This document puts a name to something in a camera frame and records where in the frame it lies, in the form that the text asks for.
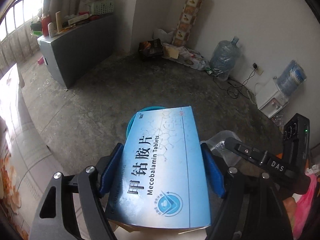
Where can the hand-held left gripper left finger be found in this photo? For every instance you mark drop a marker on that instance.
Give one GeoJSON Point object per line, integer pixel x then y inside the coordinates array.
{"type": "Point", "coordinates": [110, 170]}

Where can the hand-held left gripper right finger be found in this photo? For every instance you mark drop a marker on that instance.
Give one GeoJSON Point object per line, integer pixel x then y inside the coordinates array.
{"type": "Point", "coordinates": [213, 170]}

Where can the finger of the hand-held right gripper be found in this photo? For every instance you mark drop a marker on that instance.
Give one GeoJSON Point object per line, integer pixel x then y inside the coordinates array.
{"type": "Point", "coordinates": [252, 153]}

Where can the clear plastic wrapper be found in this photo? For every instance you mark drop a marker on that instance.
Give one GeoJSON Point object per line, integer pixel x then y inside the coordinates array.
{"type": "Point", "coordinates": [217, 143]}

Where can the blue plastic waste basket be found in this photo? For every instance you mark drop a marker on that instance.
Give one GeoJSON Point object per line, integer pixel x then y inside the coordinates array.
{"type": "Point", "coordinates": [130, 128]}

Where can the blue medicine box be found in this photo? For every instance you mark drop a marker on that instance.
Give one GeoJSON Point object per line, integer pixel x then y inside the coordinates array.
{"type": "Point", "coordinates": [162, 167]}

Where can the white water dispenser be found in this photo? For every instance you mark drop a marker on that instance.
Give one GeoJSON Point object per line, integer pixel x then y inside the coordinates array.
{"type": "Point", "coordinates": [270, 97]}

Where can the pink plastic bag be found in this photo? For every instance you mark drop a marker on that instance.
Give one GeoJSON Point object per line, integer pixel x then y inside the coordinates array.
{"type": "Point", "coordinates": [308, 200]}

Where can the water jug with label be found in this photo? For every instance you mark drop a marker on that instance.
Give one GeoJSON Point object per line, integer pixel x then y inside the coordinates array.
{"type": "Point", "coordinates": [292, 77]}

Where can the table with floral tablecloth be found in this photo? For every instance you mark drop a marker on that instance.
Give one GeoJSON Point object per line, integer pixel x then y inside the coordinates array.
{"type": "Point", "coordinates": [22, 142]}

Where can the large blue water jug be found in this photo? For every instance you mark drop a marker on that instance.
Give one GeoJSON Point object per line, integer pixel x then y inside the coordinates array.
{"type": "Point", "coordinates": [225, 57]}

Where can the grey cabinet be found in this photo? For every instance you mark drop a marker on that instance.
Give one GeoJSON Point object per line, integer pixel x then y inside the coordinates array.
{"type": "Point", "coordinates": [75, 52]}

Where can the dark snack bag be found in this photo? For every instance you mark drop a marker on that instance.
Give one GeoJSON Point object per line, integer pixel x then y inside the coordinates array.
{"type": "Point", "coordinates": [150, 50]}

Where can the small pink object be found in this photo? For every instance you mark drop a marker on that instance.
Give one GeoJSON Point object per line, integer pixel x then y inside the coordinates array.
{"type": "Point", "coordinates": [40, 60]}

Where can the patterned paper roll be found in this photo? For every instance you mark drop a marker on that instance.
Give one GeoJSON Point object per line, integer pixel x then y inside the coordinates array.
{"type": "Point", "coordinates": [190, 17]}

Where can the small white bottle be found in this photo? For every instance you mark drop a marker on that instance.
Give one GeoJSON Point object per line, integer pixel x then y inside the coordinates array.
{"type": "Point", "coordinates": [51, 30]}

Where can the green plastic object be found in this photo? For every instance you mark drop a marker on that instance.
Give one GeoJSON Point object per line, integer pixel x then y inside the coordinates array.
{"type": "Point", "coordinates": [37, 33]}

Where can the wooden tube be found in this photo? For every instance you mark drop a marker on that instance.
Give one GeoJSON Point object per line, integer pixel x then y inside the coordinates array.
{"type": "Point", "coordinates": [58, 22]}

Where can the red thermos bottle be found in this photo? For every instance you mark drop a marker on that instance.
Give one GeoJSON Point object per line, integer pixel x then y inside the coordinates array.
{"type": "Point", "coordinates": [45, 26]}

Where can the black flat object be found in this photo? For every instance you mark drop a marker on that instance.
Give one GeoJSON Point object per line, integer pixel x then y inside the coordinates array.
{"type": "Point", "coordinates": [35, 26]}

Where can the pale plastic storage basket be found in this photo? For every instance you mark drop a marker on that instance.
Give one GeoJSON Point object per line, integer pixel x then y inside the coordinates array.
{"type": "Point", "coordinates": [103, 8]}

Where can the metal window railing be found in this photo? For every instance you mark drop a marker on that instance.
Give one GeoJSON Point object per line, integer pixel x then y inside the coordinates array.
{"type": "Point", "coordinates": [15, 30]}

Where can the wall power outlet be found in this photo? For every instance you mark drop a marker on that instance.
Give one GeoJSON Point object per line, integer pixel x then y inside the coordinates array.
{"type": "Point", "coordinates": [258, 68]}

